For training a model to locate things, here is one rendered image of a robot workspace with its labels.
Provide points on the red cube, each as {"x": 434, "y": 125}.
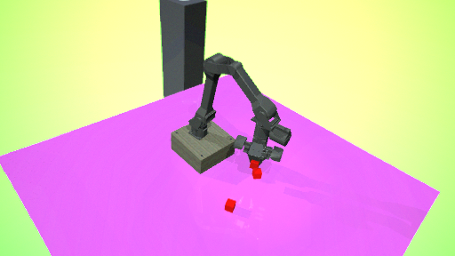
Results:
{"x": 254, "y": 164}
{"x": 230, "y": 205}
{"x": 256, "y": 174}

